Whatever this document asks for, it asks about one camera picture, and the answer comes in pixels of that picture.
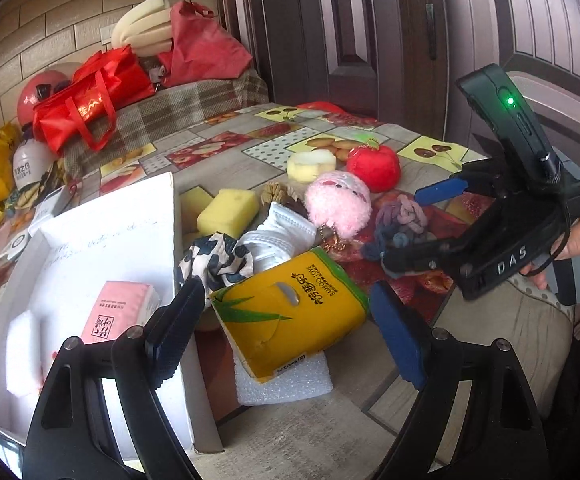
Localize white foam box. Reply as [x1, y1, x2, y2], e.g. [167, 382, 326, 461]
[0, 171, 225, 461]

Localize woven straw ornament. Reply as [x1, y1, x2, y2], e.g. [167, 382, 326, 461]
[261, 181, 305, 208]

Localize round yellow white sponge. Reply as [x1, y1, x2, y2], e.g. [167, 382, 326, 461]
[287, 149, 338, 184]

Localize pink plush toy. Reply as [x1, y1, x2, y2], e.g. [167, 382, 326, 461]
[304, 170, 373, 256]

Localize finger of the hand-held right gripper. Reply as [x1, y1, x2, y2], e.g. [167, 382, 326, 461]
[380, 235, 466, 281]
[414, 160, 508, 208]

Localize pink tissue pack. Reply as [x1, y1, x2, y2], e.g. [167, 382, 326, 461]
[81, 280, 161, 346]

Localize purple knotted rope toy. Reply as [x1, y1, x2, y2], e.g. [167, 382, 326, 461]
[362, 196, 431, 261]

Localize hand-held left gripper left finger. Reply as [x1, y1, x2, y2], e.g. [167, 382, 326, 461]
[22, 276, 205, 480]

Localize dark sunglasses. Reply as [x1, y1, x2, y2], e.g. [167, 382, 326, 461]
[32, 82, 71, 103]

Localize white foam sheet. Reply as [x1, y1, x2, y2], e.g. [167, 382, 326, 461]
[232, 347, 335, 407]

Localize fruit print tablecloth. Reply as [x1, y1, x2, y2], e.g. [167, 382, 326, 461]
[0, 102, 500, 426]

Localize red plush apple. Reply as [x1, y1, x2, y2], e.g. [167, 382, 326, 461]
[346, 135, 401, 193]

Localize red cloth bag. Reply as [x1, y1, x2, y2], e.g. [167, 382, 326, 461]
[157, 0, 253, 88]

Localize small red printed bag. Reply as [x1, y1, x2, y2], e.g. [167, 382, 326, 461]
[297, 101, 351, 116]

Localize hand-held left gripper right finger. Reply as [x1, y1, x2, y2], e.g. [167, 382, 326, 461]
[369, 281, 554, 480]

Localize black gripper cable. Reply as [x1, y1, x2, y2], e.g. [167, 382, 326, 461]
[530, 195, 580, 306]

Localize red helmet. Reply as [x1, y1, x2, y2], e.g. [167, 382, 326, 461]
[16, 70, 73, 128]

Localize red tote bag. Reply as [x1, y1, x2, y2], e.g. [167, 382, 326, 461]
[32, 45, 157, 156]

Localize black and white patterned scrunchie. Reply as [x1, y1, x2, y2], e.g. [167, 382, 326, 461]
[176, 232, 258, 293]

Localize white helmet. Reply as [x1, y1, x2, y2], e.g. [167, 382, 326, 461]
[12, 135, 58, 191]

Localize yellow tissue pack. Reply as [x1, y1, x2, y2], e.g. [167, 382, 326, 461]
[210, 247, 371, 383]

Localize dark wooden door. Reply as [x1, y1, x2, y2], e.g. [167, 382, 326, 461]
[215, 0, 580, 141]

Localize white foam rolls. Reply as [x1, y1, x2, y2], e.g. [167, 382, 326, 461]
[111, 0, 175, 58]

